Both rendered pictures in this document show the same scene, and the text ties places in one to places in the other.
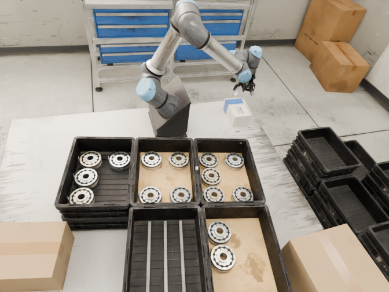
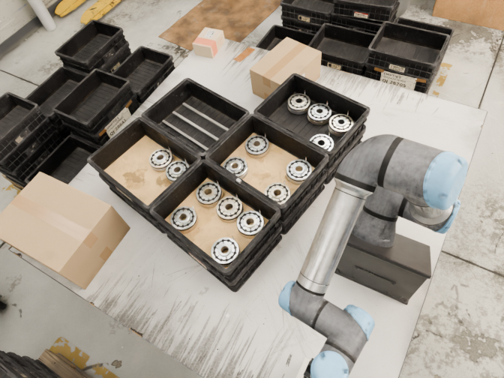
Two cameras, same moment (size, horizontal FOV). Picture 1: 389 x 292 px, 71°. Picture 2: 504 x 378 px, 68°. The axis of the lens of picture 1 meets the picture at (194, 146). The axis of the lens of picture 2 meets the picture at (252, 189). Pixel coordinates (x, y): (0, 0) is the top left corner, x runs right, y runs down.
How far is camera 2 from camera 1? 158 cm
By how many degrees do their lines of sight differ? 73
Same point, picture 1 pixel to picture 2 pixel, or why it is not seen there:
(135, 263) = (217, 113)
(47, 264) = (259, 69)
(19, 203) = (349, 91)
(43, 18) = not seen: outside the picture
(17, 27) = not seen: outside the picture
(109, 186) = (299, 128)
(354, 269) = (43, 229)
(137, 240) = (231, 122)
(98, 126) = not seen: hidden behind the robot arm
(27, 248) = (280, 64)
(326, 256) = (73, 218)
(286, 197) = (151, 304)
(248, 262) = (141, 177)
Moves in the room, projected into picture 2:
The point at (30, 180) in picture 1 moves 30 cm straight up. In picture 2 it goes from (371, 103) to (382, 52)
